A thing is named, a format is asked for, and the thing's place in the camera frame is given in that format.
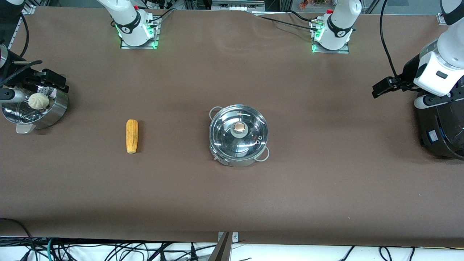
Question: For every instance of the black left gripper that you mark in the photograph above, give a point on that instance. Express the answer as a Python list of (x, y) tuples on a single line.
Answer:
[(409, 74)]

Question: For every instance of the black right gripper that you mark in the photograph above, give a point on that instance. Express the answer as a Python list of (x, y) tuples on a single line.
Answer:
[(15, 71)]

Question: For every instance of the yellow corn cob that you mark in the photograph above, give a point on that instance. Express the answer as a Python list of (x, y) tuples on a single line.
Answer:
[(132, 136)]

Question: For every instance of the glass pot lid with knob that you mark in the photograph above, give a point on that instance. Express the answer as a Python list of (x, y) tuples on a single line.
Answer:
[(230, 145)]

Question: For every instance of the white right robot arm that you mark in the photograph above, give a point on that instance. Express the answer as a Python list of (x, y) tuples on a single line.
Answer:
[(132, 21)]

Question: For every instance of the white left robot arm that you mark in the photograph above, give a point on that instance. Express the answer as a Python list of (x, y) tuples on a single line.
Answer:
[(339, 21)]

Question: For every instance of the stainless steel pot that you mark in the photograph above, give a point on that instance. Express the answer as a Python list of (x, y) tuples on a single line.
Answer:
[(237, 163)]

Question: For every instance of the white steamed bun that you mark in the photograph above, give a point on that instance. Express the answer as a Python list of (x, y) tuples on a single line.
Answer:
[(38, 101)]

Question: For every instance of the steel steamer bowl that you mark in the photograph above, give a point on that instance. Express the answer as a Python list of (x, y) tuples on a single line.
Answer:
[(55, 108)]

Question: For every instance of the black round appliance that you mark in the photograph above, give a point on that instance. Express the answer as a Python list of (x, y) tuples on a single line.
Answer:
[(444, 130)]

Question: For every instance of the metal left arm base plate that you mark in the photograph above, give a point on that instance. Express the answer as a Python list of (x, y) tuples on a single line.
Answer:
[(344, 50)]

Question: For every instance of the aluminium frame rail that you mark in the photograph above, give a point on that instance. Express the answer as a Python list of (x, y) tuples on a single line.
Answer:
[(16, 29)]

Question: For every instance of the small corner metal bracket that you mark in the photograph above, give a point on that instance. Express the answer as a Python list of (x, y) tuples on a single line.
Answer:
[(441, 19)]

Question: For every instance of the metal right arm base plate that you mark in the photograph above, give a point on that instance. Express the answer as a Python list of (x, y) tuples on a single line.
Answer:
[(154, 40)]

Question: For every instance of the small metal table bracket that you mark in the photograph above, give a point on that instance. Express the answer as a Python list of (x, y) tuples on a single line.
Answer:
[(235, 236)]

